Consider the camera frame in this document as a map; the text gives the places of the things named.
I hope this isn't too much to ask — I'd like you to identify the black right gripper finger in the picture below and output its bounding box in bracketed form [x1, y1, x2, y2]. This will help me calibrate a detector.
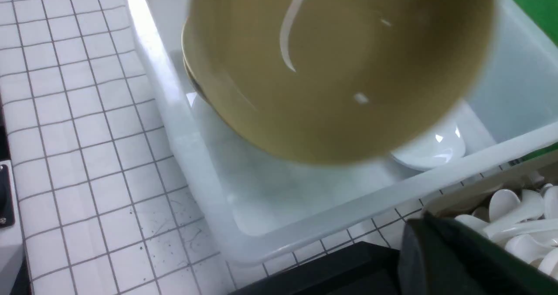
[399, 214, 558, 295]

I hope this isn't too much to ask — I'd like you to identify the yellow noodle bowl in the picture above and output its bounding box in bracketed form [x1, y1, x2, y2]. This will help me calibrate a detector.
[182, 0, 496, 165]

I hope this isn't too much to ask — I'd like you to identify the olive plastic spoon bin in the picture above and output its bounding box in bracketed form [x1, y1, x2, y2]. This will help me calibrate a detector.
[421, 150, 558, 217]

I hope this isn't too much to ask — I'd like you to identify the black plastic serving tray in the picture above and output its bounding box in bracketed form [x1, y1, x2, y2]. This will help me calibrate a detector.
[232, 241, 401, 295]

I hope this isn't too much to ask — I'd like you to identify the pile of white spoons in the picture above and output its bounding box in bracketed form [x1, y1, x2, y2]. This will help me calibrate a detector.
[455, 183, 558, 280]

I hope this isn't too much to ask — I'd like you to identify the white sauce dish in tub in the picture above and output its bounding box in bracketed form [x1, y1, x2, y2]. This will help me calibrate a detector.
[391, 119, 466, 172]

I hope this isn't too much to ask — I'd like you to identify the large white plastic tub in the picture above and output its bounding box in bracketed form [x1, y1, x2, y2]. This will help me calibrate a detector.
[125, 0, 558, 264]

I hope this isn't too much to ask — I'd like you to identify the black device at edge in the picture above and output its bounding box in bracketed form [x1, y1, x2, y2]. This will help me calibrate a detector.
[0, 99, 31, 295]

